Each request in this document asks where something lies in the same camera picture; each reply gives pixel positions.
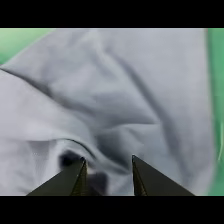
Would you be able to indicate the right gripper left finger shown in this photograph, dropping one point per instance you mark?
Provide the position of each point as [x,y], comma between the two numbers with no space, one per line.
[68,183]

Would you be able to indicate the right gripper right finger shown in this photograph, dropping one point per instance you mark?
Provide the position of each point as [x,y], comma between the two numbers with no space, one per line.
[153,183]

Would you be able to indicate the blue shirt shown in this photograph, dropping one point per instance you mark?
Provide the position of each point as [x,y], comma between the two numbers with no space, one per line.
[110,86]

